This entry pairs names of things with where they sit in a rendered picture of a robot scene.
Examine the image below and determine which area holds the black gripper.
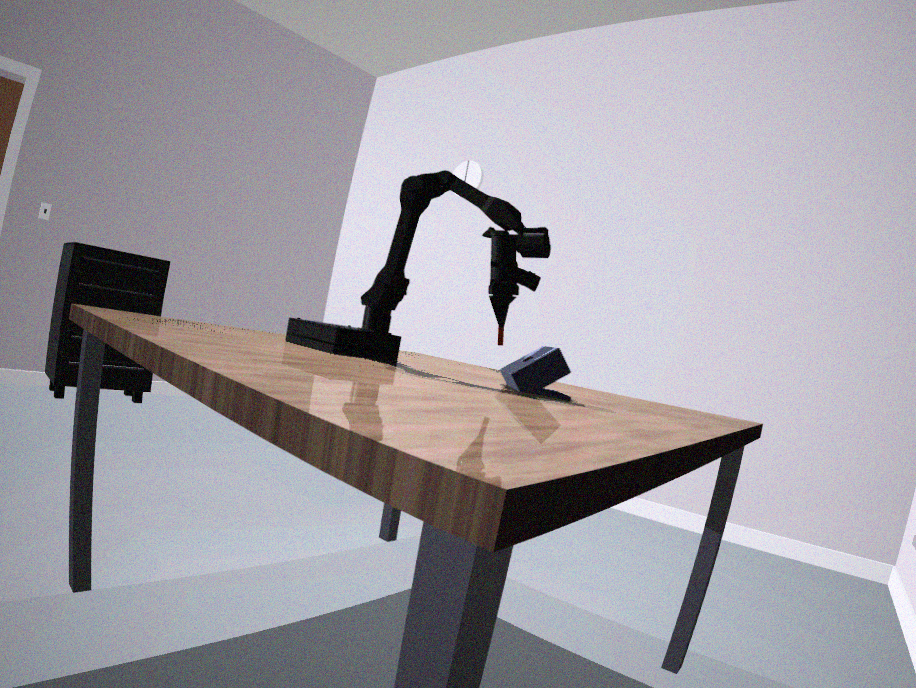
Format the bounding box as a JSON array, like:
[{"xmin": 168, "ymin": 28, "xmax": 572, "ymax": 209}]
[{"xmin": 488, "ymin": 257, "xmax": 519, "ymax": 327}]

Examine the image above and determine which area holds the blue-grey sloped panel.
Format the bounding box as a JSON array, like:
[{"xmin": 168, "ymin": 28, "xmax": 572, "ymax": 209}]
[{"xmin": 499, "ymin": 346, "xmax": 571, "ymax": 400}]

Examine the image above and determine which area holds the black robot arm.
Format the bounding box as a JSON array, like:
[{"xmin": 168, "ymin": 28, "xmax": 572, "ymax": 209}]
[{"xmin": 357, "ymin": 171, "xmax": 551, "ymax": 335}]

